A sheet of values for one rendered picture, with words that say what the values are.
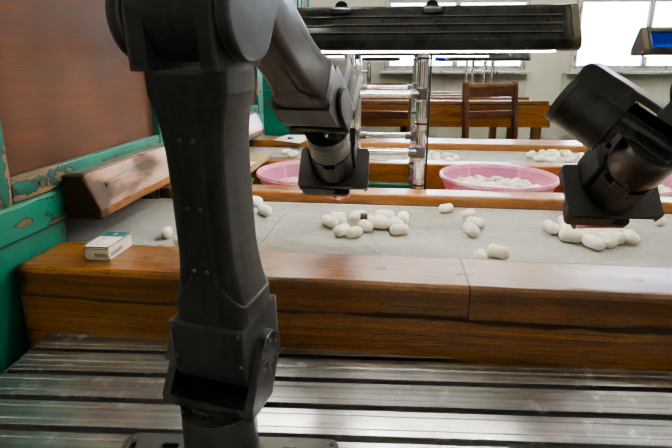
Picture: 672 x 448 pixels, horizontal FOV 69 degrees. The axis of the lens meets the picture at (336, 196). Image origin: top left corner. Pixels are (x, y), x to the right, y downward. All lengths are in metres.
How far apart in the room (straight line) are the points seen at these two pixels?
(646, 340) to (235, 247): 0.50
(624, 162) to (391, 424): 0.35
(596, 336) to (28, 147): 0.78
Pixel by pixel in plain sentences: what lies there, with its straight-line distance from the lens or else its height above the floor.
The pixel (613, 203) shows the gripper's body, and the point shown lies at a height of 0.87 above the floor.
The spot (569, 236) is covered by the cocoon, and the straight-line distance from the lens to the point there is 0.87.
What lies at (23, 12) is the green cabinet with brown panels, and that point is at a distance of 0.83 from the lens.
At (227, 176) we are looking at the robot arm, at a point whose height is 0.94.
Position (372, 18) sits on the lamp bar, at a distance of 0.86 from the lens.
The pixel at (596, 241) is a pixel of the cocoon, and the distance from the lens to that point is 0.85.
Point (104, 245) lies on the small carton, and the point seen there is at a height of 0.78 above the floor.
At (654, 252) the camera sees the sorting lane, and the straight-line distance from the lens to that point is 0.90.
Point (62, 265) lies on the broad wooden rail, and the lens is 0.74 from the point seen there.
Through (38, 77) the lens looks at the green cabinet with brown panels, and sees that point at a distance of 0.83.
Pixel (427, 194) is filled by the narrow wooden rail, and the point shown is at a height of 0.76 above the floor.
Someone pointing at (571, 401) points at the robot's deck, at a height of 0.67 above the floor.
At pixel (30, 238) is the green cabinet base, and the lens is 0.80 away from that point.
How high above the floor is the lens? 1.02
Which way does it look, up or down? 15 degrees down
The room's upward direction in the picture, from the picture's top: straight up
